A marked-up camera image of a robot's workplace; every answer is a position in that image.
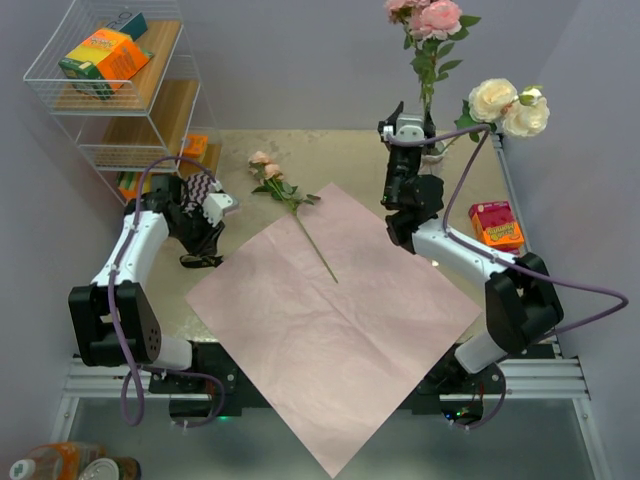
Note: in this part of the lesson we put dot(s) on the pink rose stem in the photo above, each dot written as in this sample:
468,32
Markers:
407,14
433,30

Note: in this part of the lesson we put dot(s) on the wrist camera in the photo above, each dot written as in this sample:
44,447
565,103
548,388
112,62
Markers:
405,130
218,204

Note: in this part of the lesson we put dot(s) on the orange yellow box on shelf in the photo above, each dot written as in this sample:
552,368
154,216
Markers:
103,63

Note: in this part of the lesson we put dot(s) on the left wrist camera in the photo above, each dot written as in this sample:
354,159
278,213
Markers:
218,204

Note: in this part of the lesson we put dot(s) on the pink orange snack box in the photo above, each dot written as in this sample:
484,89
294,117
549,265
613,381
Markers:
495,225

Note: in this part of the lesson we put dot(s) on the white wire shelf rack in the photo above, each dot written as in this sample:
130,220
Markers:
120,130

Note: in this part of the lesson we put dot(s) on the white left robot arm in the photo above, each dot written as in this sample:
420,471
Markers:
113,320

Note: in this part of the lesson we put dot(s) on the white rose stem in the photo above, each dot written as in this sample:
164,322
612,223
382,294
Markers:
496,102

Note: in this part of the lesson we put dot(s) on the colourful sponge pack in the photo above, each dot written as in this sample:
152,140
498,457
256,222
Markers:
128,184

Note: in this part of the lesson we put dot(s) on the black ribbon gold lettering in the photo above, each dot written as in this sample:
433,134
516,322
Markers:
200,261

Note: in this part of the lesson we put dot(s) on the zigzag patterned item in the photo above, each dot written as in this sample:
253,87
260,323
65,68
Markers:
194,191

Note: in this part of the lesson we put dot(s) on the purple pink wrapping paper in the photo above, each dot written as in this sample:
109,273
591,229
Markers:
333,360

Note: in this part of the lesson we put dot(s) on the small orange box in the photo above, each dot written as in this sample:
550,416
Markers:
195,147

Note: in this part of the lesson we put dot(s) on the white ribbed ceramic vase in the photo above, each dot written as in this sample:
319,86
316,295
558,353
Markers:
432,158

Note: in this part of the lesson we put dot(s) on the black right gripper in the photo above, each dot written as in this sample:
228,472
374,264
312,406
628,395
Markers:
392,120

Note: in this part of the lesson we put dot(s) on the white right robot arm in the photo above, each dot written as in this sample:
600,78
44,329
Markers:
521,304

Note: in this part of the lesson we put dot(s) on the orange juice bottle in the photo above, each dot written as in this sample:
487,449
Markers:
63,461

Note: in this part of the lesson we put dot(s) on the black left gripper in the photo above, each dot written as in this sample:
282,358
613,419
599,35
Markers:
210,235

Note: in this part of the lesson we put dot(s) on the peach rose stem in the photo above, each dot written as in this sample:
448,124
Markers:
271,182

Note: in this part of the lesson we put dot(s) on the metal tin can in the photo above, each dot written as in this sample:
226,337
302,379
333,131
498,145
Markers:
112,468

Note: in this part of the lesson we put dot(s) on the dark teal box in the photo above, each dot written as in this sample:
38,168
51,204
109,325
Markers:
131,23

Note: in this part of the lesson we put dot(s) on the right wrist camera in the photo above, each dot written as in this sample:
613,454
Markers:
405,130

